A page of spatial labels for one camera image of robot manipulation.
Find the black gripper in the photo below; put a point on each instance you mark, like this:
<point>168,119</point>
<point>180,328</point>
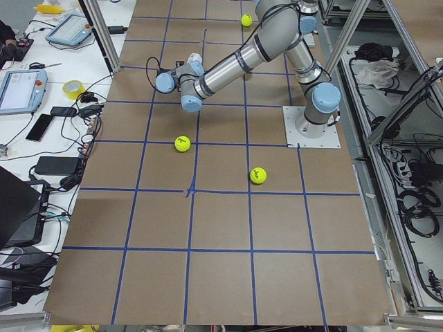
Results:
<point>176,81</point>

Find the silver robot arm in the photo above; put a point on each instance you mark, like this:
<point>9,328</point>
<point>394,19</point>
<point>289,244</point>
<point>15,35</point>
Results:
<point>308,10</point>
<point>280,31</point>

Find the tennis ball near left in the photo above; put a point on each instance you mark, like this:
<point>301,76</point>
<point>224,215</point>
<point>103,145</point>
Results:
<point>182,143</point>

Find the tennis ball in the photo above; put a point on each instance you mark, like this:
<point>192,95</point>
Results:
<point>182,143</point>
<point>246,20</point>

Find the tennis ball right side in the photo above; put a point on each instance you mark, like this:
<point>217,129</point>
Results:
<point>246,20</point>

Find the tennis ball base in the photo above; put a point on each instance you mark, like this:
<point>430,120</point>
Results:
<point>258,175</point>

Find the small black power brick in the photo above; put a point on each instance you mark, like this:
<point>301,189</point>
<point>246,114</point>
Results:
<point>116,30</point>

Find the yellow tape roll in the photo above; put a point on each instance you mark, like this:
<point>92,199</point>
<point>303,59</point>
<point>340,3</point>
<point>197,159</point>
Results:
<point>73,89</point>

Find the teach pendant far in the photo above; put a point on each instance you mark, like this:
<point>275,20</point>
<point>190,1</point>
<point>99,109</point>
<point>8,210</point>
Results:
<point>71,32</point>

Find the teach pendant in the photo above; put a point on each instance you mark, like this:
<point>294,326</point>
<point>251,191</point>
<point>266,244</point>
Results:
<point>71,32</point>
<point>22,91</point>

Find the scissors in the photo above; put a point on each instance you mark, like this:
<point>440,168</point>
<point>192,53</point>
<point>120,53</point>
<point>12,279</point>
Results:
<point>37,65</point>

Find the black smartphone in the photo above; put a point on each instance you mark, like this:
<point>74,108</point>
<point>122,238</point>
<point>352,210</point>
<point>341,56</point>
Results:
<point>39,128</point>

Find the teach pendant near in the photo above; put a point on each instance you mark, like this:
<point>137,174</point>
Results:
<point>22,91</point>

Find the black power adapter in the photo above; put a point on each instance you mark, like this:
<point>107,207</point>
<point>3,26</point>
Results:
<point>56,166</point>

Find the black laptop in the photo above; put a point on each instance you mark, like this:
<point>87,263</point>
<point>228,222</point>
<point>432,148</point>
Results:
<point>23,204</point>

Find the white cloth rag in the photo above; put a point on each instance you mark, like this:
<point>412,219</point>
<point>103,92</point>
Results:
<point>379,74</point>

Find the aluminium frame post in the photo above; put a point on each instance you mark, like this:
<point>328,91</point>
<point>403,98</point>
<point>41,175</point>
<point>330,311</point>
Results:
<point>94,16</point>

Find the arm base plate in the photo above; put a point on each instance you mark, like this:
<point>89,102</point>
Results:
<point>302,134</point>

